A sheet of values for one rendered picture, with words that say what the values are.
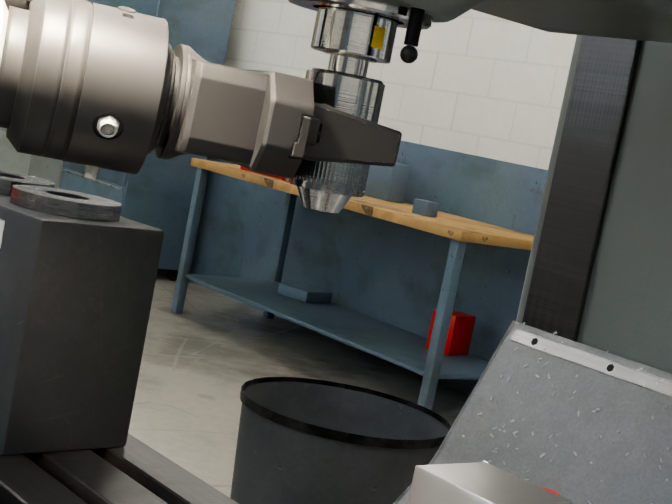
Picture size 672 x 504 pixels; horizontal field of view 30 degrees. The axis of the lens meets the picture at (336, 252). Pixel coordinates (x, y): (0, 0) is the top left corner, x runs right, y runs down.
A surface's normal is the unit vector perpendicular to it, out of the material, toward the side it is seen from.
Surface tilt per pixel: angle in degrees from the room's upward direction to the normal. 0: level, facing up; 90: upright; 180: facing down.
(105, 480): 0
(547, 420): 64
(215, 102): 90
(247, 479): 94
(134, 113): 101
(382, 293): 90
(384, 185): 90
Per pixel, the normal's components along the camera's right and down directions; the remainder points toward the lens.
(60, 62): 0.32, -0.03
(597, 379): -0.60, -0.51
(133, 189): 0.61, 0.20
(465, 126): -0.76, -0.08
